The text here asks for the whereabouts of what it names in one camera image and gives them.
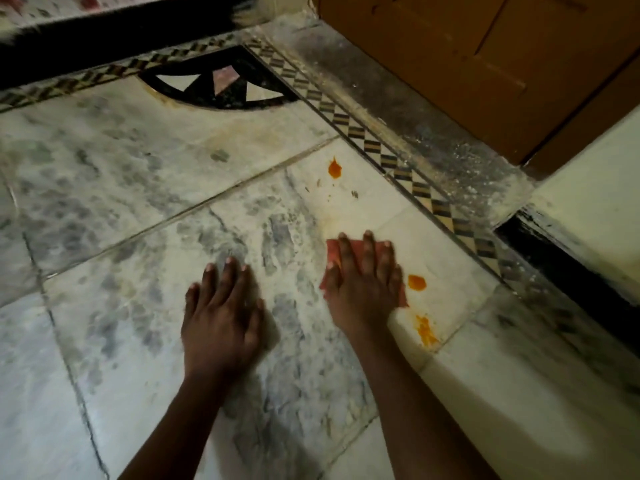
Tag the person's right little finger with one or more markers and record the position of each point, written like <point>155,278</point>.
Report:
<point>396,282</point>

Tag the round orange sauce stain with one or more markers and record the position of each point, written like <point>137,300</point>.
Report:
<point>416,282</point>

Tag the person's right thumb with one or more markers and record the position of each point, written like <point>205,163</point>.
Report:
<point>332,279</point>

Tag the person's left little finger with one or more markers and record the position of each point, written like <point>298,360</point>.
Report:
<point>191,302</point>

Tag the person's right hand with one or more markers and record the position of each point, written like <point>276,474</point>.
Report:
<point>362,299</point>

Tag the patterned floor rug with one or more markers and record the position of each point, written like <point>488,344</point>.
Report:
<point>55,5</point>

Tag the pink cleaning cloth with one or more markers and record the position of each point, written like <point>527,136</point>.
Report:
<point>332,250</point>

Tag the person's left middle finger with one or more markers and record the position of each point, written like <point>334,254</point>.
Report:
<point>227,282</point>

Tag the long orange sauce stain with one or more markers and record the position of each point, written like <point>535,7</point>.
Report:
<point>426,333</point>

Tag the person's right middle finger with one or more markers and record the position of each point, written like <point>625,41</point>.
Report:
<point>369,252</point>

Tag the brown wooden door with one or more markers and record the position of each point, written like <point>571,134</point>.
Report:
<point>475,59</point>

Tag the person's right forearm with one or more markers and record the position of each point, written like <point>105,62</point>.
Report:
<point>415,414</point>

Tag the person's left hand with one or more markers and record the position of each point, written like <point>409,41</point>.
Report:
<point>217,334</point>

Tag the teardrop orange sauce stain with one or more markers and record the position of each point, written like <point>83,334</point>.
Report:
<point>334,169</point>

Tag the person's left thumb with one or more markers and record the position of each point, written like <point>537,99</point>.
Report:
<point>257,322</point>

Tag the person's left forearm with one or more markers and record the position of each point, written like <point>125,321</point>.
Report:
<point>175,429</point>

